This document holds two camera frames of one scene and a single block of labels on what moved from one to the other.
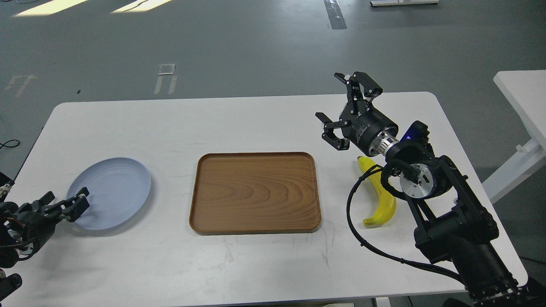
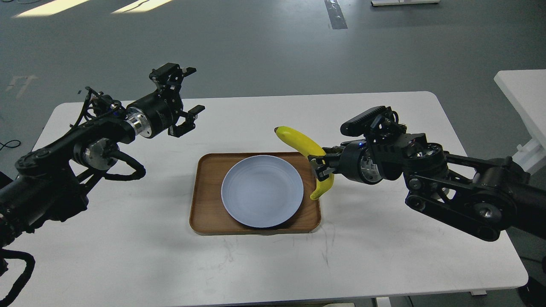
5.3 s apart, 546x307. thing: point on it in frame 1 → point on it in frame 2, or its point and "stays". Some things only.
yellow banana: (387, 200) → (311, 148)
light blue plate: (115, 188) → (262, 191)
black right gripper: (369, 130) → (346, 158)
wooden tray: (255, 192) stays
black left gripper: (37, 227) → (152, 114)
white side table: (526, 90) stays
